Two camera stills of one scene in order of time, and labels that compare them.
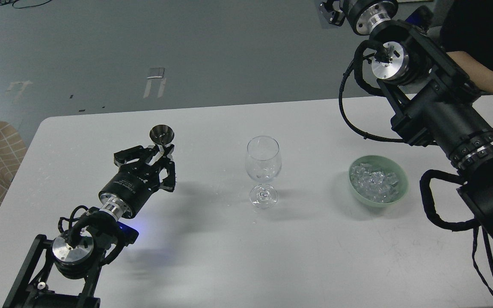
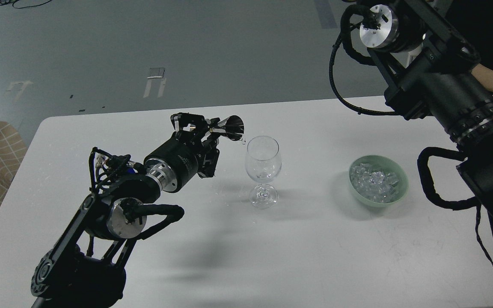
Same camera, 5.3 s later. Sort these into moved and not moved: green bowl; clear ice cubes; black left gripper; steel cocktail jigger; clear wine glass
Moved: black left gripper; steel cocktail jigger
Not moved: green bowl; clear ice cubes; clear wine glass
